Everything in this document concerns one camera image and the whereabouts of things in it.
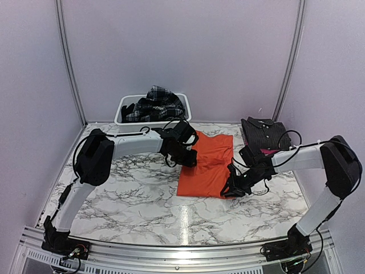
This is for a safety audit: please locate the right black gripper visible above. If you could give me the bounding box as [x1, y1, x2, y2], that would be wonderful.
[220, 167, 266, 197]

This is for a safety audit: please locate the orange t-shirt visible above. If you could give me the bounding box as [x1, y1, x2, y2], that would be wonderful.
[177, 131, 233, 198]

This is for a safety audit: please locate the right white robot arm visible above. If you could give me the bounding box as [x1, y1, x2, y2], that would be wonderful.
[218, 169, 364, 245]

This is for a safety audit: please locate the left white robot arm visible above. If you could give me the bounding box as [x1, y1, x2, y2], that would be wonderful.
[44, 126, 198, 254]

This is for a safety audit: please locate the white plastic laundry bin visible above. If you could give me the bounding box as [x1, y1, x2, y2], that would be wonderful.
[113, 93, 192, 133]

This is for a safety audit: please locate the folded pink garment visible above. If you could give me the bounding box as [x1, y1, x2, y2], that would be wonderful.
[245, 142, 280, 156]

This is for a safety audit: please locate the black white plaid shirt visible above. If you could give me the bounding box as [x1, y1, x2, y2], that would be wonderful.
[121, 86, 186, 123]

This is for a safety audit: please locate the folded dark striped shirt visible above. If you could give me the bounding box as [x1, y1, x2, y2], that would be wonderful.
[241, 116, 291, 151]

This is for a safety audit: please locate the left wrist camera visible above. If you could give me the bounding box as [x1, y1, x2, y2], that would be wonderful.
[171, 120, 199, 146]

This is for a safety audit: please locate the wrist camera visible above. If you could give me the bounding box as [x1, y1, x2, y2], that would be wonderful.
[171, 120, 199, 146]
[239, 146, 265, 168]

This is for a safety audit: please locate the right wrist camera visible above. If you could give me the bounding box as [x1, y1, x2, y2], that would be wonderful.
[239, 146, 265, 168]

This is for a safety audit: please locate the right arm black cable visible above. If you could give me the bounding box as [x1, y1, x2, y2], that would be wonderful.
[230, 130, 303, 196]

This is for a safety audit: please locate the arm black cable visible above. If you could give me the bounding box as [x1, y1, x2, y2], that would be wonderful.
[56, 119, 183, 206]
[230, 130, 303, 196]

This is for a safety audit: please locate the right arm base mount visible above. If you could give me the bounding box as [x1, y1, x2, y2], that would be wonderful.
[260, 225, 313, 261]

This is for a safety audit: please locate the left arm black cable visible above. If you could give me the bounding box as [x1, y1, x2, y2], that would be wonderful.
[56, 119, 183, 206]

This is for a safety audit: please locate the aluminium front frame rail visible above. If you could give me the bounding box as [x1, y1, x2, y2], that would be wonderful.
[10, 227, 343, 273]

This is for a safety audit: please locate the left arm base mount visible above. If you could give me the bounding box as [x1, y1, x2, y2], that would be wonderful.
[41, 216, 91, 260]

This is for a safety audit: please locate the left aluminium wall post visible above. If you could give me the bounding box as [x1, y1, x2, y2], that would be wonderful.
[54, 0, 87, 127]

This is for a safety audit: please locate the aluminium wall post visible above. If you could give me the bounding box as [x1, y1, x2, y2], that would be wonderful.
[272, 0, 307, 122]
[54, 0, 87, 127]

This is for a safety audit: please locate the right aluminium wall post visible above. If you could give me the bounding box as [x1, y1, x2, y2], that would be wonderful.
[272, 0, 307, 122]

